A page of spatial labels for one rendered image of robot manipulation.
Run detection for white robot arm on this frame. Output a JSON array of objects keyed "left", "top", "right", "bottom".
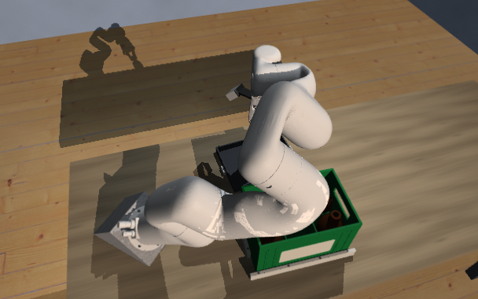
[{"left": 117, "top": 45, "right": 332, "bottom": 251}]

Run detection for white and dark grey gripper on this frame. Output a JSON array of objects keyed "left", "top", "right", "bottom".
[{"left": 248, "top": 93, "right": 260, "bottom": 123}]

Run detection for green bottle crate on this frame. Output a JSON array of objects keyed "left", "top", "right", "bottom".
[{"left": 247, "top": 168, "right": 362, "bottom": 271}]

